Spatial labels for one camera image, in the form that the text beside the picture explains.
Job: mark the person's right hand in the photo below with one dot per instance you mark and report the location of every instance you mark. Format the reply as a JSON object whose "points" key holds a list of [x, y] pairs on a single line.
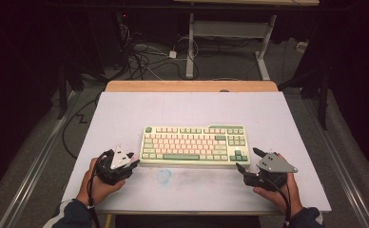
{"points": [[292, 196]]}

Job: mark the green and cream keyboard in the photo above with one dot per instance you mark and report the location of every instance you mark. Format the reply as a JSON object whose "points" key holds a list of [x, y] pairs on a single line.
{"points": [[189, 147]]}

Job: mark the white power strip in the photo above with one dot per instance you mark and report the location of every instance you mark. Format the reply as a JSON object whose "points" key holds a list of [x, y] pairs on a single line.
{"points": [[301, 46]]}

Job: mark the black metal stand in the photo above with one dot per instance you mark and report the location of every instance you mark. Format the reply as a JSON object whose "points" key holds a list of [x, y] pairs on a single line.
{"points": [[63, 91], [322, 95]]}

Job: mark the white power adapter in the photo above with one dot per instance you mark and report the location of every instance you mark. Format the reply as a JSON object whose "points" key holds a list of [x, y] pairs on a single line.
{"points": [[172, 54]]}

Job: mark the metal floor rail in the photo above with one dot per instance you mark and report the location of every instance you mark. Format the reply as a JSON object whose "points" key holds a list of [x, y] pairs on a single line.
{"points": [[341, 167], [33, 167]]}

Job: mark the person's left hand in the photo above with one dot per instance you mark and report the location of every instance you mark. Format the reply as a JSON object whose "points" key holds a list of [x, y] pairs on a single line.
{"points": [[98, 190]]}

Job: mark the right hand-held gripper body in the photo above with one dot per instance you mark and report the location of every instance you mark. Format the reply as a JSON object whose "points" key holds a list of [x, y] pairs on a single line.
{"points": [[274, 164]]}

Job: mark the white table cover sheet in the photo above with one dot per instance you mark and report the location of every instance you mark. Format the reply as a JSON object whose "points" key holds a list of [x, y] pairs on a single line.
{"points": [[192, 107]]}

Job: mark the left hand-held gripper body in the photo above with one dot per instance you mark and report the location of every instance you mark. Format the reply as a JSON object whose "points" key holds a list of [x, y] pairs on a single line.
{"points": [[111, 172]]}

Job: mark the white metal frame desk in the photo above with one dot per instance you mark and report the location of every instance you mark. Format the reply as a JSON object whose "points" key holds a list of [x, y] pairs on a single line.
{"points": [[230, 30]]}

